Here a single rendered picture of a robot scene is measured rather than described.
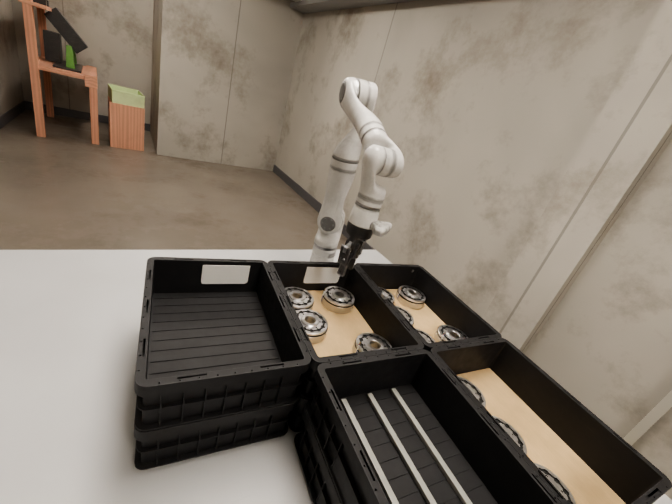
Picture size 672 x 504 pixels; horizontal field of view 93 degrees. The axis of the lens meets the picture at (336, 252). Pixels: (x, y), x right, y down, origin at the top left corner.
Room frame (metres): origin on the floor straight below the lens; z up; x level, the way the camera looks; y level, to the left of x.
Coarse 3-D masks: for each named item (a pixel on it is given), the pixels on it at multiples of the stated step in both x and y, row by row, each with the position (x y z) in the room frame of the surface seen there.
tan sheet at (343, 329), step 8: (320, 296) 0.87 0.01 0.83; (320, 304) 0.83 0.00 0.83; (320, 312) 0.79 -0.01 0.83; (328, 312) 0.80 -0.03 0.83; (352, 312) 0.84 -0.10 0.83; (328, 320) 0.77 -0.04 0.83; (336, 320) 0.78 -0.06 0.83; (344, 320) 0.79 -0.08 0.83; (352, 320) 0.80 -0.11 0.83; (360, 320) 0.81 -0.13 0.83; (328, 328) 0.73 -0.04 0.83; (336, 328) 0.74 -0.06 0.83; (344, 328) 0.75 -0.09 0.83; (352, 328) 0.76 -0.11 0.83; (360, 328) 0.77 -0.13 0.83; (368, 328) 0.79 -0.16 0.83; (328, 336) 0.70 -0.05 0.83; (336, 336) 0.71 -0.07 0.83; (344, 336) 0.72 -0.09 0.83; (352, 336) 0.73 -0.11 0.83; (312, 344) 0.65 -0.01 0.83; (320, 344) 0.66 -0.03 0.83; (328, 344) 0.67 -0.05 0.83; (336, 344) 0.68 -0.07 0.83; (344, 344) 0.68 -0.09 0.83; (352, 344) 0.69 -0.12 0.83; (320, 352) 0.63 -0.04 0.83; (328, 352) 0.64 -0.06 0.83; (336, 352) 0.65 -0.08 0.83; (344, 352) 0.65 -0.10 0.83; (352, 352) 0.66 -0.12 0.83
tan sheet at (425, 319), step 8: (400, 304) 0.98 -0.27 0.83; (424, 304) 1.03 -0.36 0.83; (416, 312) 0.96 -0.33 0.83; (424, 312) 0.97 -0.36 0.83; (432, 312) 0.99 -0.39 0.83; (416, 320) 0.91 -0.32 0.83; (424, 320) 0.92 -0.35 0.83; (432, 320) 0.94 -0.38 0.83; (440, 320) 0.95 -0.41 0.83; (416, 328) 0.86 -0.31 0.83; (424, 328) 0.87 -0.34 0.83; (432, 328) 0.89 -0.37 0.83; (432, 336) 0.84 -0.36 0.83
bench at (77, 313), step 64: (0, 256) 0.76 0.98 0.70; (64, 256) 0.85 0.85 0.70; (128, 256) 0.96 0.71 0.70; (192, 256) 1.08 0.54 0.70; (256, 256) 1.23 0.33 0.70; (0, 320) 0.55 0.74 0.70; (64, 320) 0.61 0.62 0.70; (128, 320) 0.67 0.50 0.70; (0, 384) 0.41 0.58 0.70; (64, 384) 0.45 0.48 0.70; (128, 384) 0.49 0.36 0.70; (0, 448) 0.31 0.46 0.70; (64, 448) 0.33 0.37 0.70; (128, 448) 0.37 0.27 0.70; (256, 448) 0.44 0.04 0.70
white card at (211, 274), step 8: (208, 272) 0.72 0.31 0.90; (216, 272) 0.73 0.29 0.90; (224, 272) 0.74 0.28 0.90; (232, 272) 0.76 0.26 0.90; (240, 272) 0.77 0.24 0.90; (248, 272) 0.78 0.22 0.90; (208, 280) 0.72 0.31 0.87; (216, 280) 0.74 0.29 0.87; (224, 280) 0.75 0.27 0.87; (232, 280) 0.76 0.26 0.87; (240, 280) 0.77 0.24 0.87
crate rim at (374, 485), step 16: (400, 352) 0.59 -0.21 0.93; (416, 352) 0.61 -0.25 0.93; (320, 368) 0.47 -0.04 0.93; (336, 368) 0.49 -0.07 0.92; (320, 384) 0.45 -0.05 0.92; (336, 400) 0.41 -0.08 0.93; (464, 400) 0.51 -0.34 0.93; (336, 416) 0.39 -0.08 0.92; (480, 416) 0.48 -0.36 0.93; (352, 432) 0.36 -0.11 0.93; (496, 432) 0.45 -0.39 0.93; (352, 448) 0.34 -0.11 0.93; (512, 448) 0.42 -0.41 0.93; (352, 464) 0.33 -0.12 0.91; (368, 464) 0.32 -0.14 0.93; (368, 480) 0.29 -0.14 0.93; (368, 496) 0.28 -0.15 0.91; (384, 496) 0.28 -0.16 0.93
